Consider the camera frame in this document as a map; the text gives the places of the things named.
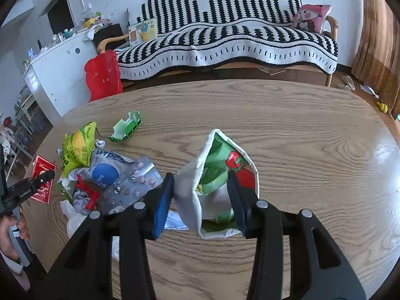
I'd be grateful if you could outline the white blue plastic wrapper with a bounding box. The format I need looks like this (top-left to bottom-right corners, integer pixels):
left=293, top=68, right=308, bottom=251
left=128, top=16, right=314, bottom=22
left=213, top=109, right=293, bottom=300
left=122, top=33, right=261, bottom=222
left=68, top=148, right=135, bottom=189

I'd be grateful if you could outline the white cabinet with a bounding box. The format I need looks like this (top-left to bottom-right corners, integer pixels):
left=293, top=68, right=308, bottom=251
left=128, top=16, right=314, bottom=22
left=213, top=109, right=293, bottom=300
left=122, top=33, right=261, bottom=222
left=23, top=30, right=97, bottom=125

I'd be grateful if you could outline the silver pill blister pack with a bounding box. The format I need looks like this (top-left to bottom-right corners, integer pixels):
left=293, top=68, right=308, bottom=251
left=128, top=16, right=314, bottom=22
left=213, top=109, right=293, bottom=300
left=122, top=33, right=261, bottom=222
left=98, top=156, right=164, bottom=215

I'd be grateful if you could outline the black white striped sofa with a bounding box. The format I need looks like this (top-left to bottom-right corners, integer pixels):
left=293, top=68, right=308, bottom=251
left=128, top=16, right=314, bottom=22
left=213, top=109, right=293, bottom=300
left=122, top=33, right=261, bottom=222
left=116, top=0, right=338, bottom=81

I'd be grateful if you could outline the red plastic scrap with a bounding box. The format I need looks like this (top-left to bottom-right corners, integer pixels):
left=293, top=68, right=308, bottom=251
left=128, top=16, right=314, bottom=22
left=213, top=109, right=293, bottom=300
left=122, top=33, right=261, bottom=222
left=72, top=175, right=100, bottom=212

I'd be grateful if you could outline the yellow toy on floor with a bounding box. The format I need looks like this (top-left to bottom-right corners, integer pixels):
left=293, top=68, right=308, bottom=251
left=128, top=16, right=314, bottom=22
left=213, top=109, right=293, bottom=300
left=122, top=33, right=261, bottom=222
left=376, top=101, right=389, bottom=114

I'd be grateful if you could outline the red paper packet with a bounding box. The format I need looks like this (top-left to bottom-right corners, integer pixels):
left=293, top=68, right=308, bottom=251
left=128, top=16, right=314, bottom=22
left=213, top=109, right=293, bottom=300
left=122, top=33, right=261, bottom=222
left=30, top=155, right=57, bottom=205

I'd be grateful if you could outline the brown curtain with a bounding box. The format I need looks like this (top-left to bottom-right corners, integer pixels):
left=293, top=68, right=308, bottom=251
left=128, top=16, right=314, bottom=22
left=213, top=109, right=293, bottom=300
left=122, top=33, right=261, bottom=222
left=351, top=0, right=399, bottom=118

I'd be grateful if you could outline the black side cabinet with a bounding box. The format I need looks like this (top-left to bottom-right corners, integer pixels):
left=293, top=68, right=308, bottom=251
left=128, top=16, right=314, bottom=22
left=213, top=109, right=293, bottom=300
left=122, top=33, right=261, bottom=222
left=92, top=23, right=126, bottom=50

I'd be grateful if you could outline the pink cartoon pillow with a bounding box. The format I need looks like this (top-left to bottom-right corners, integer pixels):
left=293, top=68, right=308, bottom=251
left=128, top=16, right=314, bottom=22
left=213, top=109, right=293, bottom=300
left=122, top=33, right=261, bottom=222
left=291, top=4, right=332, bottom=33

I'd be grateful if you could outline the colourful picture book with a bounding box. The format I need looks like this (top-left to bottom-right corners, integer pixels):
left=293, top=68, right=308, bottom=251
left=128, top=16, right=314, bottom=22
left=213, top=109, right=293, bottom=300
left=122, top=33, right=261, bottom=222
left=128, top=18, right=158, bottom=47

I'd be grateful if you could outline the white green paper bag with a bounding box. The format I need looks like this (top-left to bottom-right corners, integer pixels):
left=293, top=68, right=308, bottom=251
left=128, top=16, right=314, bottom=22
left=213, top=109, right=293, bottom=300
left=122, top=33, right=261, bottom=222
left=173, top=129, right=260, bottom=239

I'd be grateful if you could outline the person's left hand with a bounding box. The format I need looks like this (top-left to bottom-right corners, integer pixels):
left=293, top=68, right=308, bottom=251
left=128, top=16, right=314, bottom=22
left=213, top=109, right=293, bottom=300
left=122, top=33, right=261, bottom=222
left=0, top=205, right=31, bottom=262

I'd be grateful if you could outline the yellow-green popcorn snack bag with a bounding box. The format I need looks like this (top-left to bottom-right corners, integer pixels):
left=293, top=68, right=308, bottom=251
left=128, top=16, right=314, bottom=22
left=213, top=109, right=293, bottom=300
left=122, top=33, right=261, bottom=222
left=61, top=121, right=97, bottom=178

